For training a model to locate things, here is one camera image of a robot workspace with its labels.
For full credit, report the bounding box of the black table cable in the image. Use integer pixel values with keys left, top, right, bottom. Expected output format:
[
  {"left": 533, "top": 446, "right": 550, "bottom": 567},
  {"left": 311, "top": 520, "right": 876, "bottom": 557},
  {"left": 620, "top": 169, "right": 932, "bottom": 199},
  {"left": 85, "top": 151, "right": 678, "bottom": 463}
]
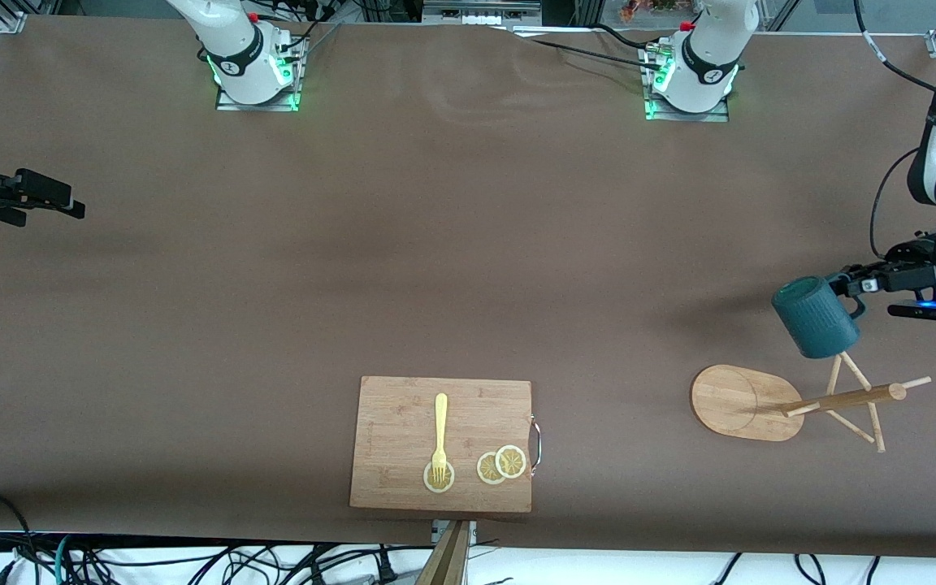
[{"left": 515, "top": 23, "right": 665, "bottom": 72}]

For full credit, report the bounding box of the bamboo cutting board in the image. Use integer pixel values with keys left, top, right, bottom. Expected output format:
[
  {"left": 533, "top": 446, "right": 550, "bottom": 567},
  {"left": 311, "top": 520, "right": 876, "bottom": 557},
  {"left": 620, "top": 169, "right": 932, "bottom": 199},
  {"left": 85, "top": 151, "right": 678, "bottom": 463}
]
[{"left": 349, "top": 375, "right": 543, "bottom": 514}]

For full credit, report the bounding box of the wooden mug rack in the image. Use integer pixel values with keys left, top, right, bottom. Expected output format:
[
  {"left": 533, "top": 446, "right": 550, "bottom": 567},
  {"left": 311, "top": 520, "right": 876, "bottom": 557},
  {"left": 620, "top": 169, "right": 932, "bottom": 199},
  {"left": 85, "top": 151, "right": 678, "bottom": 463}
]
[{"left": 690, "top": 351, "right": 933, "bottom": 454}]

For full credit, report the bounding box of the wooden slat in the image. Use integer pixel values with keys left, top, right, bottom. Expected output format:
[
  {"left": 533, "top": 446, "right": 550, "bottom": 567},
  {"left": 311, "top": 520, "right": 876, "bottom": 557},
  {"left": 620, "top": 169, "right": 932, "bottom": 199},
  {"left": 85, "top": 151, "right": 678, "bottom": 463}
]
[{"left": 414, "top": 520, "right": 471, "bottom": 585}]

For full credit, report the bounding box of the yellow plastic fork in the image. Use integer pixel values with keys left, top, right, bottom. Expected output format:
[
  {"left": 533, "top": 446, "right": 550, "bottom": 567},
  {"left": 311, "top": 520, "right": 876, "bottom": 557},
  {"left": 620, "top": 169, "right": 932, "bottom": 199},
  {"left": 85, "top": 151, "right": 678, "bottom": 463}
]
[{"left": 431, "top": 393, "right": 450, "bottom": 486}]

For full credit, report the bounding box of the teal mug yellow inside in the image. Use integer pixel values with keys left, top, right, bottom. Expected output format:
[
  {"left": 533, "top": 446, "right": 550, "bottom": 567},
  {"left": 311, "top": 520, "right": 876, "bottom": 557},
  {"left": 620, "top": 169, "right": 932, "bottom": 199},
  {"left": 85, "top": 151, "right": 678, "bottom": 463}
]
[{"left": 771, "top": 275, "right": 868, "bottom": 360}]

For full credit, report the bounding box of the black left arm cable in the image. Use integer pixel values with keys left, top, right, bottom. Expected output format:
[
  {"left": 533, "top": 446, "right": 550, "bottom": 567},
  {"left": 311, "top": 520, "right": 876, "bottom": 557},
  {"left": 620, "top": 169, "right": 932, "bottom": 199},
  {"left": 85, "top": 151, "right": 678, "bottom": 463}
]
[{"left": 853, "top": 0, "right": 936, "bottom": 262}]

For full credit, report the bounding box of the grey power strip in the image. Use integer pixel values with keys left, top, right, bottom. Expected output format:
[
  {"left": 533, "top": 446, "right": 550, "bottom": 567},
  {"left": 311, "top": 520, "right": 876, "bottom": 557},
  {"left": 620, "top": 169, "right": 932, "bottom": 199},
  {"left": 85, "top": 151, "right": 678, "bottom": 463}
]
[{"left": 422, "top": 0, "right": 543, "bottom": 26}]

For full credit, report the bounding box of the black cable tangle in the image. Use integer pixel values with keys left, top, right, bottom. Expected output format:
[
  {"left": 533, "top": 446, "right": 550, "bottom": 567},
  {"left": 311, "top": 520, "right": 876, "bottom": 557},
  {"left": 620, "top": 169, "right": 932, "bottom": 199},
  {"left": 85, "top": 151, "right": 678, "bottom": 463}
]
[{"left": 70, "top": 540, "right": 412, "bottom": 585}]

